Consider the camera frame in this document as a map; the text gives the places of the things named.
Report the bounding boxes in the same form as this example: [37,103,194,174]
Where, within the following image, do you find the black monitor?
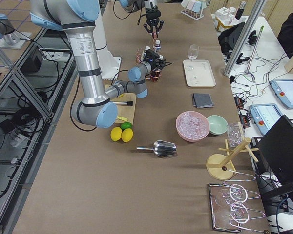
[251,115,293,203]

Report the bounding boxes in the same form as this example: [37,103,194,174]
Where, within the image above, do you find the black knife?
[114,101,133,106]

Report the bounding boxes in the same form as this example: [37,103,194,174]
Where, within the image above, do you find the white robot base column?
[93,7,122,80]

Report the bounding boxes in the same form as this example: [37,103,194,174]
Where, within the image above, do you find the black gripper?
[144,7,164,33]
[142,50,171,71]

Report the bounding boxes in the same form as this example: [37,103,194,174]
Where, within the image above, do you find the person in dark jacket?
[277,12,293,58]

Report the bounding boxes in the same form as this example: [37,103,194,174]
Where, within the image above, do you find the green lime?
[120,122,132,130]

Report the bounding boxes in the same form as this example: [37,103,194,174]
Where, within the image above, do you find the aluminium frame post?
[224,0,267,77]

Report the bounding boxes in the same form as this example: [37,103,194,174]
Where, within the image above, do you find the rear tea bottle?
[153,39,161,54]

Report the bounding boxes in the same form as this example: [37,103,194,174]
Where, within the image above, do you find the yellow peeler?
[117,116,128,121]

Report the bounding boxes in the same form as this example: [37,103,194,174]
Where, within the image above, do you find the pink bowl with ice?
[175,111,209,142]

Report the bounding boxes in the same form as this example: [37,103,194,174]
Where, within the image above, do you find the green bowl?
[207,115,228,136]

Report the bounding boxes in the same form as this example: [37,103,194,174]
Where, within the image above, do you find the white wire cup rack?
[181,7,205,20]

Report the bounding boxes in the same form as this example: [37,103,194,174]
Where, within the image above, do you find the pink mug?
[186,0,194,11]

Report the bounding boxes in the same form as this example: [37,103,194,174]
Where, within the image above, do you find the beige tray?
[183,59,216,87]

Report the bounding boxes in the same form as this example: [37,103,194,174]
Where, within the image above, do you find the yellow lemon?
[110,127,123,141]
[121,128,133,142]

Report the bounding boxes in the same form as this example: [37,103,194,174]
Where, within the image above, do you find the metal scoop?
[136,140,177,157]

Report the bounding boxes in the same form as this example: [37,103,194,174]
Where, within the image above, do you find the clear tumbler glass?
[227,122,244,147]

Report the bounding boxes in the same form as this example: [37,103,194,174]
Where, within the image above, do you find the wine glass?
[187,44,199,71]

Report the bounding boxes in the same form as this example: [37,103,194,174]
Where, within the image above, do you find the wire glass holder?
[208,172,266,234]

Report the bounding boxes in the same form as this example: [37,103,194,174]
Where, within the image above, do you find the blue teach pendant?
[250,103,283,135]
[271,79,293,109]

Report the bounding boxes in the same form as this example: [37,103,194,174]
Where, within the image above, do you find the wooden cup tree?
[206,136,259,181]

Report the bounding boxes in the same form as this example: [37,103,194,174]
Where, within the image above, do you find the blue mug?
[192,0,207,13]

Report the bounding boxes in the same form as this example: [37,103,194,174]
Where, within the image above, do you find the white mug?
[181,0,189,8]

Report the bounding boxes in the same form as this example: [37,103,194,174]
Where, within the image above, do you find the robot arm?
[30,0,169,128]
[113,0,164,38]

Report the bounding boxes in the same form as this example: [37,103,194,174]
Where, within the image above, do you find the copper wire bottle basket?
[136,31,163,82]

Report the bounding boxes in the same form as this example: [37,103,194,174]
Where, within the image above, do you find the wooden cutting board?
[111,93,136,124]

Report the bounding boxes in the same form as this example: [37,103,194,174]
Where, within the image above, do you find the middle tea bottle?
[144,46,151,56]

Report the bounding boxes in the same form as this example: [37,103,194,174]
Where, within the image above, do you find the white cardboard box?
[214,7,240,32]

